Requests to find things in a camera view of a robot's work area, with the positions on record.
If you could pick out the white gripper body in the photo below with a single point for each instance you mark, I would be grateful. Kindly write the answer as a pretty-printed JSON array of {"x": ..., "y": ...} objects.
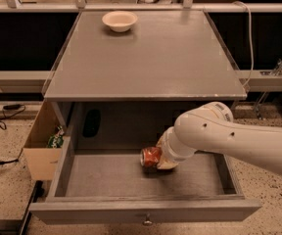
[{"x": 169, "y": 145}]

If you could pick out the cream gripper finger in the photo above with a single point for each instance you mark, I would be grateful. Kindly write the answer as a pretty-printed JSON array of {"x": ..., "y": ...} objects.
[
  {"x": 165, "y": 163},
  {"x": 161, "y": 140}
]

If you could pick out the crushed orange coke can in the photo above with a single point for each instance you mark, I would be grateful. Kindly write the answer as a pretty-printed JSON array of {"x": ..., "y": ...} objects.
[{"x": 150, "y": 156}]

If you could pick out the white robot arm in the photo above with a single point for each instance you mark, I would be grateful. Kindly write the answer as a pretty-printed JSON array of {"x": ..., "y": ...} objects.
[{"x": 211, "y": 128}]

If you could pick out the metal drawer knob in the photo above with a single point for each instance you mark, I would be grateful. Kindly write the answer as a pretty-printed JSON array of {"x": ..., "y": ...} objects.
[{"x": 147, "y": 221}]

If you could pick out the open grey top drawer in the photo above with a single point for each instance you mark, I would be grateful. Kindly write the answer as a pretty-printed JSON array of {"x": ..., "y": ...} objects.
[{"x": 109, "y": 186}]

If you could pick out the grey wooden cabinet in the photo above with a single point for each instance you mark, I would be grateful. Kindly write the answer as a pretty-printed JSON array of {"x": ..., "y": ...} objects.
[{"x": 122, "y": 90}]

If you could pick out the green chip bag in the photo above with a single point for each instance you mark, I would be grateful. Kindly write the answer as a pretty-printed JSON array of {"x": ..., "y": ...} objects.
[{"x": 57, "y": 139}]

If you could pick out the brown cardboard box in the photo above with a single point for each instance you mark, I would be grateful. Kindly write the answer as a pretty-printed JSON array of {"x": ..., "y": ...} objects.
[{"x": 42, "y": 160}]

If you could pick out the white paper bowl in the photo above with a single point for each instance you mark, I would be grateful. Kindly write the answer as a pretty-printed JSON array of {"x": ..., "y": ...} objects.
[{"x": 120, "y": 21}]

